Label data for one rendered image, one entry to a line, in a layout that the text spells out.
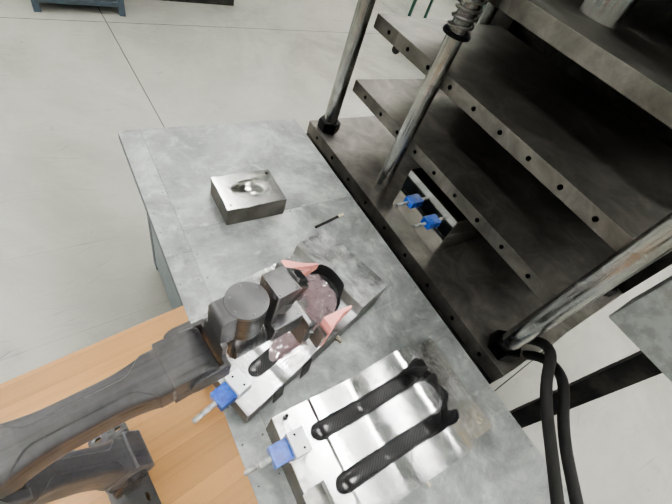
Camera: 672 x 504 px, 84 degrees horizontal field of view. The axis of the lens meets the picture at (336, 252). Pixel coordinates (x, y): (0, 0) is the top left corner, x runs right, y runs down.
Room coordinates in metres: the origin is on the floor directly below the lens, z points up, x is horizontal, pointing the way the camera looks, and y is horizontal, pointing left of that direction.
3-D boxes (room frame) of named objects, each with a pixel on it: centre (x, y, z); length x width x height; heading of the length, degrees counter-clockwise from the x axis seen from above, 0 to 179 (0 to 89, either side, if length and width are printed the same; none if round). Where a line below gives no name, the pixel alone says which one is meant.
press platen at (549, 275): (1.44, -0.44, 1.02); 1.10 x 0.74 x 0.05; 49
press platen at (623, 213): (1.44, -0.44, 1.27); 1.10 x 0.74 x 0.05; 49
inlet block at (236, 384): (0.24, 0.10, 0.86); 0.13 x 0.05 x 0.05; 156
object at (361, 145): (1.40, -0.41, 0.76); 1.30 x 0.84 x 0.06; 49
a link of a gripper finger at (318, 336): (0.33, -0.02, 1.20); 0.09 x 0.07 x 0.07; 147
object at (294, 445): (0.18, -0.06, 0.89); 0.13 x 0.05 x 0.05; 139
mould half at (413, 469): (0.35, -0.28, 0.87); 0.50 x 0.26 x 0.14; 139
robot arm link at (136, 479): (0.07, 0.19, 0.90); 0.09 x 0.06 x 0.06; 57
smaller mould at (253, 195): (0.86, 0.34, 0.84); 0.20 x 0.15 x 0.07; 139
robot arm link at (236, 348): (0.24, 0.08, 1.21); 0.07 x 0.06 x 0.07; 147
